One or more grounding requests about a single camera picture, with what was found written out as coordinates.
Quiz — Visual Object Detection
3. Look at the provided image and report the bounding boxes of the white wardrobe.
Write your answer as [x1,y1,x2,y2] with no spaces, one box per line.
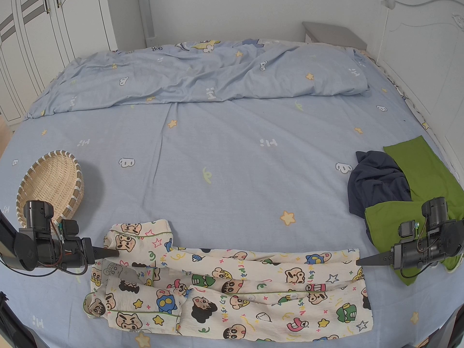
[0,0,120,124]

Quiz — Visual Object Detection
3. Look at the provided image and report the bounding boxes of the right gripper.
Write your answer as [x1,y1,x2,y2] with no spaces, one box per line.
[393,239,438,270]

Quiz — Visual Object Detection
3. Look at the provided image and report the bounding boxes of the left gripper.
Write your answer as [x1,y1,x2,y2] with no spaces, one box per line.
[54,237,96,269]

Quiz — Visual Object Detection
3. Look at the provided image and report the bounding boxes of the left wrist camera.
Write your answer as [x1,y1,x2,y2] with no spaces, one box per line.
[62,220,81,239]

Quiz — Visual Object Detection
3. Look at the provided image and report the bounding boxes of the dark blue garment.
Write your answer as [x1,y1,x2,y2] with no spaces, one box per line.
[347,151,413,219]

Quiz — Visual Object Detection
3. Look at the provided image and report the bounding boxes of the green shorts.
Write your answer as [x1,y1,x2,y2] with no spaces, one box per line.
[364,136,464,286]

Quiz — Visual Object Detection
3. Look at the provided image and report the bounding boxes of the pale blue quilt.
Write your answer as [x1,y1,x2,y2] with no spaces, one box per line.
[25,38,371,119]

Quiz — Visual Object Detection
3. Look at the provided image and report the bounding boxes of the white printed pyjama top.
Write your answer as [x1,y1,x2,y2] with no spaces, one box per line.
[83,219,374,343]

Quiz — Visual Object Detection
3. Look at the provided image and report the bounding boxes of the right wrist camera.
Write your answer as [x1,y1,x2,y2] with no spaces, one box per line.
[399,220,416,240]

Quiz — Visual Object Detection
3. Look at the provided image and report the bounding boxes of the round woven basket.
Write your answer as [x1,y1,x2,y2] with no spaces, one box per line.
[16,150,85,229]

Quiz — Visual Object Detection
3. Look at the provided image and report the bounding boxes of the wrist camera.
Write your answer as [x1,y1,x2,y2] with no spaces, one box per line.
[62,220,81,239]
[399,220,416,240]

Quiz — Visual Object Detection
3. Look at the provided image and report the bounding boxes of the grey bedside table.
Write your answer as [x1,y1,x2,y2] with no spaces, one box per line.
[302,21,367,48]

